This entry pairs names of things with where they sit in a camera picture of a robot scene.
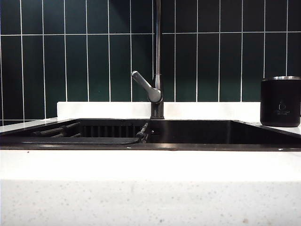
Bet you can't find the black sink drain rack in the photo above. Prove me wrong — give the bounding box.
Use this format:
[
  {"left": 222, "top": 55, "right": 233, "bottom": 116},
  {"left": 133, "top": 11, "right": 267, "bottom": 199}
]
[{"left": 22, "top": 121, "right": 150, "bottom": 145}]

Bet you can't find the dark metal faucet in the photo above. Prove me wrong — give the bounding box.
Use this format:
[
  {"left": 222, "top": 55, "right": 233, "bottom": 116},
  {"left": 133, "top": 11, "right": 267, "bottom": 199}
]
[{"left": 150, "top": 0, "right": 165, "bottom": 120}]

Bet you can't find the dark faucet lever handle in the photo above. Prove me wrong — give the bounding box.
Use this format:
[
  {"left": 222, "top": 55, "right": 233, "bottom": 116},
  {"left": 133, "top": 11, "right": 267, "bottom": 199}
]
[{"left": 131, "top": 70, "right": 164, "bottom": 104}]

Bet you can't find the black mug with steel rim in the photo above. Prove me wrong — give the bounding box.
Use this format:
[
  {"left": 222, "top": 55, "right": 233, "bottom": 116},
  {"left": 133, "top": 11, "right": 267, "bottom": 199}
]
[{"left": 260, "top": 75, "right": 301, "bottom": 127}]

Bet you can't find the black kitchen sink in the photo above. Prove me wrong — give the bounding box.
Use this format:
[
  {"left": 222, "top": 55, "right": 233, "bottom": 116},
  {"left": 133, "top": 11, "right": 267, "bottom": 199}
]
[{"left": 0, "top": 117, "right": 301, "bottom": 152}]

